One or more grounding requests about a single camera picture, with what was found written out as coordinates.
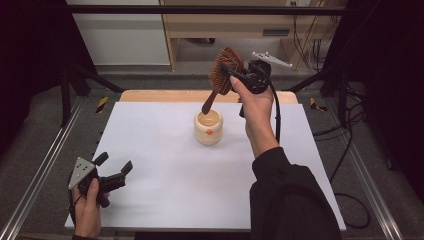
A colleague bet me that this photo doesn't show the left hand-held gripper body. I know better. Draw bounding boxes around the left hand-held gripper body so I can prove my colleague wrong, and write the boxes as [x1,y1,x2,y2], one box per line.
[67,156,127,208]

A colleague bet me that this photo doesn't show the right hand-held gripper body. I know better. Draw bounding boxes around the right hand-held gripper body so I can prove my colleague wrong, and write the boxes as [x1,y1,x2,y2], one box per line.
[240,50,294,95]

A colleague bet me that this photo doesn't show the brown wooden hairbrush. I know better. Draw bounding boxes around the brown wooden hairbrush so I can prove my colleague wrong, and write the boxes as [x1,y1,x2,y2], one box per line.
[201,46,245,116]

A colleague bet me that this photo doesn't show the cream ceramic cup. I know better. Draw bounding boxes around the cream ceramic cup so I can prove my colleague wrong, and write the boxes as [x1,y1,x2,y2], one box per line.
[193,108,224,146]

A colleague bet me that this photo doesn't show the person's right hand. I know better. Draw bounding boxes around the person's right hand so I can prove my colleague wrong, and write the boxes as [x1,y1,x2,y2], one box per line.
[229,75,280,148]

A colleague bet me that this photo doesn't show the person's left hand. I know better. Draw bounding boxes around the person's left hand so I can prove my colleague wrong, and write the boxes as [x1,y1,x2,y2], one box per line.
[71,178,102,236]

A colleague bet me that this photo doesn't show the white table board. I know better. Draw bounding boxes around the white table board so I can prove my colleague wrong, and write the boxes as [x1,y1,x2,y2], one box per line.
[64,101,347,233]

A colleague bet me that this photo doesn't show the left yellow clamp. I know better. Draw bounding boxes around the left yellow clamp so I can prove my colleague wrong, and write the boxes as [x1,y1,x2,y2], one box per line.
[95,96,110,114]

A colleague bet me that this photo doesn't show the yellow clamp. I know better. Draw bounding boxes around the yellow clamp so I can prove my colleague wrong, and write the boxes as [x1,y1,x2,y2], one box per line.
[309,97,329,113]
[95,96,110,114]

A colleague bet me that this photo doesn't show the light wooden desk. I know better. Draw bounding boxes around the light wooden desk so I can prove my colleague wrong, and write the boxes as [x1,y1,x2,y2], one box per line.
[159,0,348,72]

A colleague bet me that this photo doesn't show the right yellow clamp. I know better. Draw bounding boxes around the right yellow clamp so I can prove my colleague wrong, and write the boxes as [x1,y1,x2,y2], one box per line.
[309,97,329,113]

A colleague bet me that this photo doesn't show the black metal stand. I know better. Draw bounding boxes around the black metal stand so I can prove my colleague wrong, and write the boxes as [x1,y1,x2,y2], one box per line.
[59,62,125,128]
[285,62,352,128]

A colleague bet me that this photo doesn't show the wooden table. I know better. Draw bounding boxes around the wooden table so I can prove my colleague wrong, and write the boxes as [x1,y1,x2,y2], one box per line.
[119,89,299,104]

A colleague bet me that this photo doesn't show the white cabinet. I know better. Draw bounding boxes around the white cabinet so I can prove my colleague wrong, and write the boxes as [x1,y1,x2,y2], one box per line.
[65,0,171,66]

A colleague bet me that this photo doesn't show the black curtain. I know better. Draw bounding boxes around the black curtain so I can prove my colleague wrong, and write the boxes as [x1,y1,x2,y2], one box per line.
[323,0,424,203]
[0,0,98,159]

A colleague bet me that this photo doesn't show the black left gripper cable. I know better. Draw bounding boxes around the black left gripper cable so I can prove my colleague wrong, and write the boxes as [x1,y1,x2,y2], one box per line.
[67,193,84,224]

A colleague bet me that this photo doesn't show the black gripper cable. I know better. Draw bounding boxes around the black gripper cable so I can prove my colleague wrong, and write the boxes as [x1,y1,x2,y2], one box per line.
[263,64,372,230]
[67,193,84,224]

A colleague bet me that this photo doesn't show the aluminium rail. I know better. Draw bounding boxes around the aluminium rail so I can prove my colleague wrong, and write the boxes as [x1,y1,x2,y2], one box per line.
[323,97,405,240]
[0,96,85,240]

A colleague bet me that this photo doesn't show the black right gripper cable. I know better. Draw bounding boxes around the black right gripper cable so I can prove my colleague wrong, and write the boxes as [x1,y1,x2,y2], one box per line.
[263,64,372,230]

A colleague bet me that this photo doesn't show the hanging cable bundle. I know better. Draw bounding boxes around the hanging cable bundle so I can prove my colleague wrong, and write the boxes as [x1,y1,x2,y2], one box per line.
[291,1,335,73]

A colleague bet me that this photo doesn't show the black horizontal frame bar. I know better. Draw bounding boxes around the black horizontal frame bar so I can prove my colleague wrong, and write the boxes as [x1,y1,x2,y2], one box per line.
[65,4,348,15]

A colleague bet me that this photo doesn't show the black floor cables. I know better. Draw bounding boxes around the black floor cables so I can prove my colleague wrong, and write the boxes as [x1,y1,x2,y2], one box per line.
[312,83,368,176]

